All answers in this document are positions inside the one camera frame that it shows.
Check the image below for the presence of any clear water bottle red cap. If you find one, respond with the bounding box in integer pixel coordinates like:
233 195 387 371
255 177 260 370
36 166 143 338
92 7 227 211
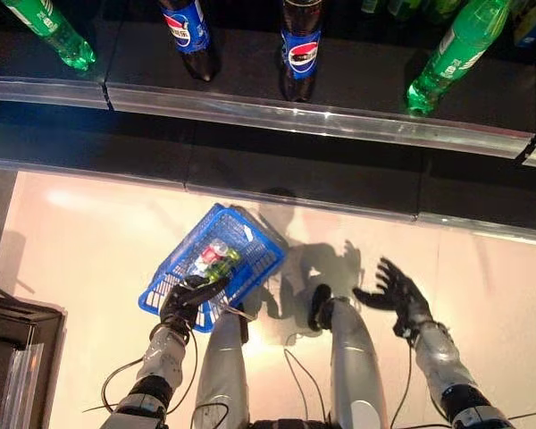
195 238 233 274

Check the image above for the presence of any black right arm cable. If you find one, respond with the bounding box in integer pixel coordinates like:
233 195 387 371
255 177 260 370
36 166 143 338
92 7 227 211
390 334 443 429

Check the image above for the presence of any blue plastic shopping basket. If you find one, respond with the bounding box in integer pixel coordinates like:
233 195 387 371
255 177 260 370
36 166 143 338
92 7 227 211
137 203 288 335

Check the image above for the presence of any thin black body cable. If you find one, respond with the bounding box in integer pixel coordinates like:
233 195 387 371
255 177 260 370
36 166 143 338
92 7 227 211
283 332 331 429

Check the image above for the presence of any black robot waist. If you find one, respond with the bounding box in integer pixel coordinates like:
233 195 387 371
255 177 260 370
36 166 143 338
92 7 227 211
249 417 336 429

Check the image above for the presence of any Pepsi cola bottle blue cap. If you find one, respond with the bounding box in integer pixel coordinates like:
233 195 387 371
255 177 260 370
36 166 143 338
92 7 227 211
279 0 323 103
157 0 216 83

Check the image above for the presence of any dark low display platform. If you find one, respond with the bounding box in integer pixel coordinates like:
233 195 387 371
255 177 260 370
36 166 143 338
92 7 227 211
0 270 69 429

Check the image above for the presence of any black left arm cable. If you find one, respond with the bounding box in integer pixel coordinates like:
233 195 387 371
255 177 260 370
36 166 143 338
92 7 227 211
82 330 198 415

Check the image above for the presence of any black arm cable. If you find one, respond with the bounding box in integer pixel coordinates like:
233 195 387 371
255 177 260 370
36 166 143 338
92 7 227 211
390 334 443 429
82 330 198 415

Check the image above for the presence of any green Sprite bottle yellow cap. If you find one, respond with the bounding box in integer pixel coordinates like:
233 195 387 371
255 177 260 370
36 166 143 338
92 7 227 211
0 0 97 72
405 0 514 116

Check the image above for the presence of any silver robot right leg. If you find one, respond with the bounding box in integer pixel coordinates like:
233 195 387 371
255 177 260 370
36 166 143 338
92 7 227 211
310 283 389 429

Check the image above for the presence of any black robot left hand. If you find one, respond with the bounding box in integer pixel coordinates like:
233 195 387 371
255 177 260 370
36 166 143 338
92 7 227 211
159 274 229 335

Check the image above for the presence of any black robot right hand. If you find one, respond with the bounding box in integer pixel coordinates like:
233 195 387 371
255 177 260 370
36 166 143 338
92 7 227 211
352 257 435 339

